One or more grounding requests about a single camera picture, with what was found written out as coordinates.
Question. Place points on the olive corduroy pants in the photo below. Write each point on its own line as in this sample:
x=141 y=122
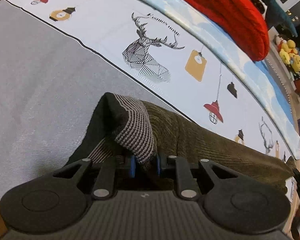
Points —
x=125 y=126

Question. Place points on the red folded blanket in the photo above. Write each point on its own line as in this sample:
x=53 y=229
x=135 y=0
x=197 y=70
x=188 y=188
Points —
x=241 y=20

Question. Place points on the blue cloud pattern quilt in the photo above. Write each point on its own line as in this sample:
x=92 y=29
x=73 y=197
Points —
x=258 y=83

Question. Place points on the teal shark plush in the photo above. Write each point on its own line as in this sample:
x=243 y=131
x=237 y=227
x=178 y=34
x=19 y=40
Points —
x=275 y=15

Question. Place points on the patterned deer bed sheet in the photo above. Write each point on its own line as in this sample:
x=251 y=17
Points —
x=58 y=57

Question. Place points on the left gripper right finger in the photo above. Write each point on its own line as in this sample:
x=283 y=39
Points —
x=173 y=175

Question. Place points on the yellow plush toy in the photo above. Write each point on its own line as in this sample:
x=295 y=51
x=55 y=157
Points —
x=288 y=53

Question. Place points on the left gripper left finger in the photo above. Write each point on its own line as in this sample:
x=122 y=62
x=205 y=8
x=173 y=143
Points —
x=112 y=172

